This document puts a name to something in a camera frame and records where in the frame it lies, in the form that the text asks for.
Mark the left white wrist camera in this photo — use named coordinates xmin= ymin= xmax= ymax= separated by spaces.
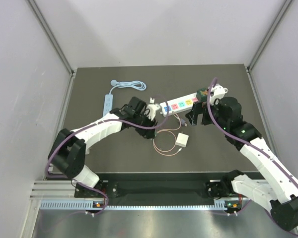
xmin=144 ymin=97 xmax=161 ymax=121

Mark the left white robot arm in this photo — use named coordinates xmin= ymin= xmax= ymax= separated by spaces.
xmin=48 ymin=97 xmax=161 ymax=197

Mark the dark green plug adapter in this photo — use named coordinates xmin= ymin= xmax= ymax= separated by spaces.
xmin=196 ymin=88 xmax=208 ymax=102

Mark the left aluminium frame post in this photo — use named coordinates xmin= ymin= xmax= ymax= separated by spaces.
xmin=26 ymin=0 xmax=76 ymax=77

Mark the pink usb cable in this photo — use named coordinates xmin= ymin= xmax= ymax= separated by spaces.
xmin=152 ymin=111 xmax=188 ymax=157

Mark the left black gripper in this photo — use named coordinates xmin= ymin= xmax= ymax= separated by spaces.
xmin=132 ymin=111 xmax=158 ymax=139

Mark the light blue power strip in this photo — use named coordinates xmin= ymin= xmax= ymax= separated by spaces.
xmin=103 ymin=79 xmax=147 ymax=117

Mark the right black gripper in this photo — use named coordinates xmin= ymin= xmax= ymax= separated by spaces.
xmin=185 ymin=97 xmax=228 ymax=130

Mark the white multicolour power strip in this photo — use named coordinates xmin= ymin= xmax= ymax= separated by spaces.
xmin=159 ymin=92 xmax=198 ymax=117

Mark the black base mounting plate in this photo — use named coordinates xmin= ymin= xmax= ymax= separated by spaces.
xmin=74 ymin=171 xmax=246 ymax=199

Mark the slotted cable duct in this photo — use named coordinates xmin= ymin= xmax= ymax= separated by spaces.
xmin=39 ymin=199 xmax=241 ymax=211

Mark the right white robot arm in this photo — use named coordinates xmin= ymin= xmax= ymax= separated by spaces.
xmin=186 ymin=97 xmax=298 ymax=232

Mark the right aluminium frame post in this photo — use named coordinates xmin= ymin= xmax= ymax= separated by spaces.
xmin=245 ymin=0 xmax=295 ymax=72

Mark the white charger block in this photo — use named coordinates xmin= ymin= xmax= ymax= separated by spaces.
xmin=175 ymin=133 xmax=189 ymax=148

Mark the aluminium frame post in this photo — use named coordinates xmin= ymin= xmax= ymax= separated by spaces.
xmin=26 ymin=0 xmax=76 ymax=77
xmin=245 ymin=0 xmax=295 ymax=72

